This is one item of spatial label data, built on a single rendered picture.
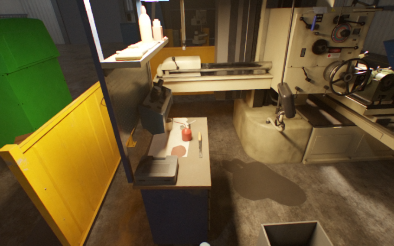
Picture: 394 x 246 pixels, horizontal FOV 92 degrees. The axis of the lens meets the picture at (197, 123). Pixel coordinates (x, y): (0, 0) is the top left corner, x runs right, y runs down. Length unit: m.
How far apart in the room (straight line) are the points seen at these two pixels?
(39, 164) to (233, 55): 2.32
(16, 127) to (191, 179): 3.05
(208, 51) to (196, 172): 3.45
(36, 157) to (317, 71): 2.57
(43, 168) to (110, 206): 1.09
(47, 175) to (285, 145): 2.55
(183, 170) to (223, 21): 1.92
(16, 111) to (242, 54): 3.22
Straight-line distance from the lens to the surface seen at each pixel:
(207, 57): 4.48
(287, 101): 1.77
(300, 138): 2.86
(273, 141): 2.74
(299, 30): 2.24
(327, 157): 3.31
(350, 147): 3.39
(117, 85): 1.16
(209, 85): 2.39
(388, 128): 2.98
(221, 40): 2.68
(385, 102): 2.99
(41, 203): 1.69
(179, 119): 1.95
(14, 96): 3.56
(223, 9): 2.66
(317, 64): 2.43
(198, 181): 1.29
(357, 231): 2.67
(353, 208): 2.85
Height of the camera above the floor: 1.90
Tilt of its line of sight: 30 degrees down
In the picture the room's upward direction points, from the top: 2 degrees counter-clockwise
